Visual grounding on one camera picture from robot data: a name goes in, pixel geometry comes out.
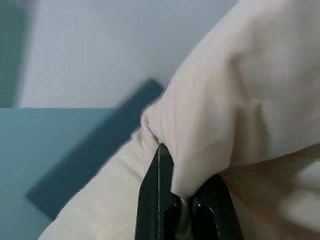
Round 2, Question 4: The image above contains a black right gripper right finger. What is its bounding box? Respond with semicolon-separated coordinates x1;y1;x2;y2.
190;174;245;240

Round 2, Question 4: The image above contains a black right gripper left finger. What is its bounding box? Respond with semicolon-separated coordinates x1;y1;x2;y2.
136;142;183;240

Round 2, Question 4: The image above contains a cream fabric pillow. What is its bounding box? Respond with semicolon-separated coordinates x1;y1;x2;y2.
38;0;320;240

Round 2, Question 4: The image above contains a teal upholstered furniture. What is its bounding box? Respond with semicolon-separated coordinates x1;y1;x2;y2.
0;78;164;240

